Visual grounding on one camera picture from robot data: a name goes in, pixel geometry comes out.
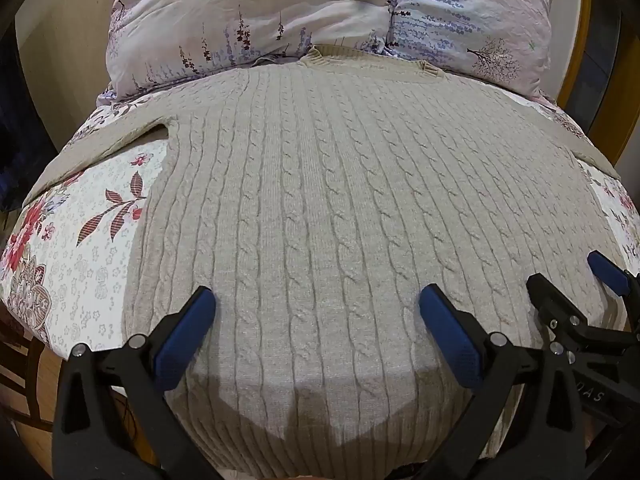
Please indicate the yellow wooden headboard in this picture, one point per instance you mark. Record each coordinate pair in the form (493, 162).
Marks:
(575, 60)

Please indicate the pale pink floral pillow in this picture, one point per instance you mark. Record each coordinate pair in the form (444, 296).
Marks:
(225, 5)

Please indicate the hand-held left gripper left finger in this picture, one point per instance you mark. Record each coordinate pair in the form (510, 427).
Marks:
(185, 332)

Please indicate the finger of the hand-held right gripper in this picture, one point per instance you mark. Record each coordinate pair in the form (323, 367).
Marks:
(546, 301)
(607, 272)

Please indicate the red floral bed sheet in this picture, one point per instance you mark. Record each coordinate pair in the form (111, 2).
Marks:
(75, 260)

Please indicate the dark wooden chair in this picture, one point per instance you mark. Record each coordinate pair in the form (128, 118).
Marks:
(20, 360)

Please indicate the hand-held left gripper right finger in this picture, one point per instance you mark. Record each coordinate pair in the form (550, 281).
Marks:
(450, 340)

